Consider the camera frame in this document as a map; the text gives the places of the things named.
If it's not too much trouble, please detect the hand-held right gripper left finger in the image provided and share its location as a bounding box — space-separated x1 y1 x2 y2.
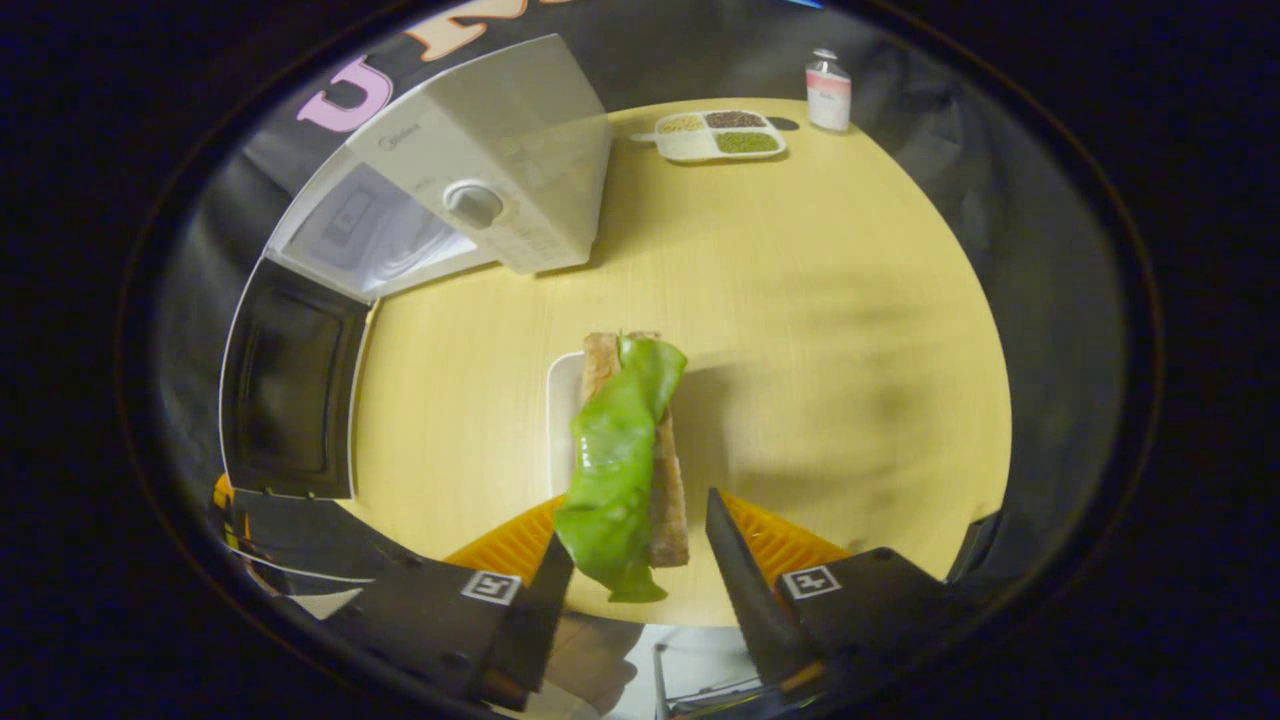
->
320 495 576 713

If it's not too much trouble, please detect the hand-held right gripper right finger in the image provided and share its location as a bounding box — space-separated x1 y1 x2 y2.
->
705 487 951 701

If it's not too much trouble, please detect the lettuce sandwich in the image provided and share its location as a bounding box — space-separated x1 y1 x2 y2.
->
552 332 691 604

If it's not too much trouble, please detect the white microwave oven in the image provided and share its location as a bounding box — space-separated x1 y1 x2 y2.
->
220 33 613 501

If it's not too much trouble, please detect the small white plate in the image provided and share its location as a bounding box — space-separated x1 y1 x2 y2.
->
546 350 588 501

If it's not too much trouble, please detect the white divided grain tray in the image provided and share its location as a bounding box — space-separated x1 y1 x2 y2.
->
630 108 788 164

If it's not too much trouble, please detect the small pink label bottle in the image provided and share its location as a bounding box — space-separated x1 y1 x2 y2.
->
806 48 853 133

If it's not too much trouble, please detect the black backdrop cloth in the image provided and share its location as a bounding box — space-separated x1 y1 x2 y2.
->
160 0 1111 501

